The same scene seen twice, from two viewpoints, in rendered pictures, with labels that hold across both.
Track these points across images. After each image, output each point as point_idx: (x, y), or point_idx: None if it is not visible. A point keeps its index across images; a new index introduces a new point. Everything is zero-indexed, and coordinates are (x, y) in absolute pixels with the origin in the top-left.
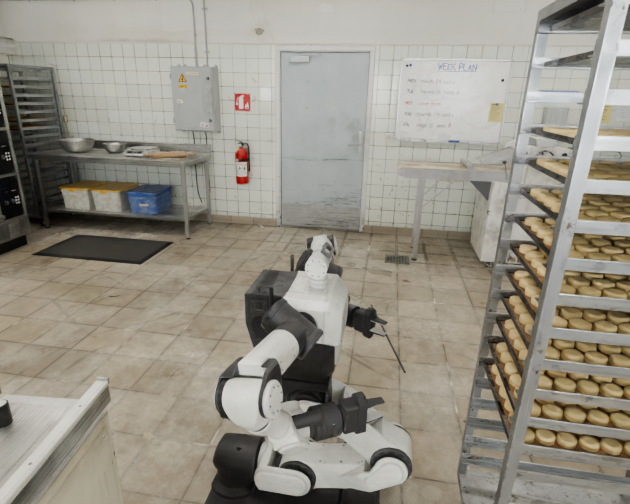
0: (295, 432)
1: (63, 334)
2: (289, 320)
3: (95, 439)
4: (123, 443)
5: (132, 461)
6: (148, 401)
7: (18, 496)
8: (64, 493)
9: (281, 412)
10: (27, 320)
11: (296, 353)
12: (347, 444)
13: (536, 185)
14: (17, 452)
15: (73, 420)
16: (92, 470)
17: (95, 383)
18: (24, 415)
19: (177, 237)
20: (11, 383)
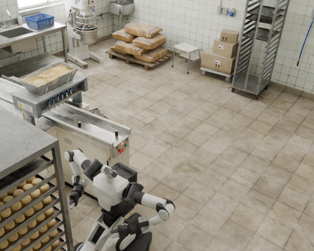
0: (73, 177)
1: (293, 197)
2: (90, 163)
3: (102, 148)
4: (189, 213)
5: (177, 214)
6: (216, 224)
7: (85, 134)
8: (92, 146)
9: (74, 169)
10: None
11: (79, 165)
12: (106, 247)
13: (54, 214)
14: (104, 137)
15: (99, 139)
16: (100, 152)
17: (112, 142)
18: (117, 137)
19: None
20: (248, 182)
